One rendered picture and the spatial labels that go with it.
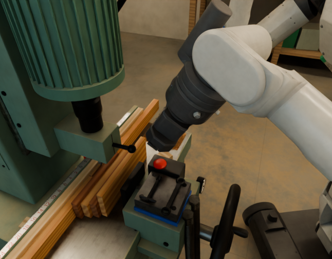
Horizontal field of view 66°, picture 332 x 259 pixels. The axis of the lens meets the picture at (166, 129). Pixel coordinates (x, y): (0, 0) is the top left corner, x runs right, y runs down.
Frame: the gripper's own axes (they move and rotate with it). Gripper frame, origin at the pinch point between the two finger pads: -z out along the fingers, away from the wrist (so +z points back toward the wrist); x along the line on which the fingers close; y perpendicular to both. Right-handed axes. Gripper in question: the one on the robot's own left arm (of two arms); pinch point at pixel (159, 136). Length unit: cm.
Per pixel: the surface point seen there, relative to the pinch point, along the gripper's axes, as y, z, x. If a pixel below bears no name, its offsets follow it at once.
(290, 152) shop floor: -99, -70, 136
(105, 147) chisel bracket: 7.8, -10.5, -2.8
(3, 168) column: 26.3, -33.2, -11.1
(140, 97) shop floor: 28, -143, 161
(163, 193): -7.9, -7.1, -5.7
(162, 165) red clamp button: -4.6, -6.2, -0.5
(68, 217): 5.2, -23.0, -15.1
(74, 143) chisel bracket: 14.5, -15.7, -3.6
